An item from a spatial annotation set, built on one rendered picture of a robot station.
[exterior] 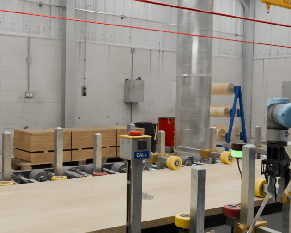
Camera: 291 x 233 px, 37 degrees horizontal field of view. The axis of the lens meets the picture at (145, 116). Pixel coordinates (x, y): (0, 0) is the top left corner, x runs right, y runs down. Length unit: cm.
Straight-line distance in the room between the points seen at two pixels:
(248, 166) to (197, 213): 28
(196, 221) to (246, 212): 25
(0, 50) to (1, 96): 86
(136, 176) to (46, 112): 771
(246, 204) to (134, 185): 52
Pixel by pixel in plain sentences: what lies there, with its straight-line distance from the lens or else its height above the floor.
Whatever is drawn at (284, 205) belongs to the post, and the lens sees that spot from 188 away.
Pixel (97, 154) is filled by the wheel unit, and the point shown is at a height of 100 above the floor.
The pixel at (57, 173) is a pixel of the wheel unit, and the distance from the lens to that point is 239.
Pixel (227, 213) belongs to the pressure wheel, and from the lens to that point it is 177.
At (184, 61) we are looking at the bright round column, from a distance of 566.
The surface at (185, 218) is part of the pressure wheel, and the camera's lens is 159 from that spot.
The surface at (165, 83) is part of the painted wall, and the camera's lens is 1070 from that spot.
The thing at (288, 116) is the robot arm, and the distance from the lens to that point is 143.
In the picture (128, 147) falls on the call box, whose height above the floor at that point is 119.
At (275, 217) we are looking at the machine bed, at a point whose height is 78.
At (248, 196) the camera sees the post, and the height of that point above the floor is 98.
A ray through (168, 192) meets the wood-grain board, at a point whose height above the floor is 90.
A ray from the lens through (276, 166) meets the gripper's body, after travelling 154.
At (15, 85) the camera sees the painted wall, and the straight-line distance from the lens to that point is 869.
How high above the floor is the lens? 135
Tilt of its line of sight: 3 degrees down
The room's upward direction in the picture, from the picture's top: 1 degrees clockwise
